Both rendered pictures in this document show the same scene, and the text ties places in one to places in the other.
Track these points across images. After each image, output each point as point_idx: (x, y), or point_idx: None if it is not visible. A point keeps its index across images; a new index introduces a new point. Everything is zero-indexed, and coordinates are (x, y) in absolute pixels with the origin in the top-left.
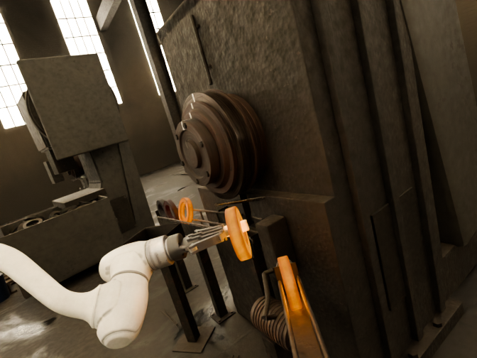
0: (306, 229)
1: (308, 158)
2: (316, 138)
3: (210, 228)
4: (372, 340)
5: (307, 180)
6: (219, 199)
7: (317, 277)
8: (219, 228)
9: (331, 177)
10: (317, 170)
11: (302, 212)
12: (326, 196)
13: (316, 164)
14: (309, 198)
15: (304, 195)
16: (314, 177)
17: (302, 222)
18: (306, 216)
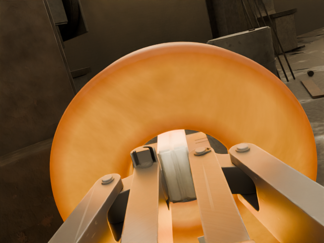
0: (52, 225)
1: (10, 57)
2: (33, 8)
3: (82, 229)
4: None
5: (11, 114)
6: None
7: None
8: (155, 170)
9: (72, 89)
10: (40, 80)
11: (34, 185)
12: None
13: (37, 67)
14: (44, 144)
15: (12, 154)
16: (31, 101)
17: (35, 216)
18: (49, 189)
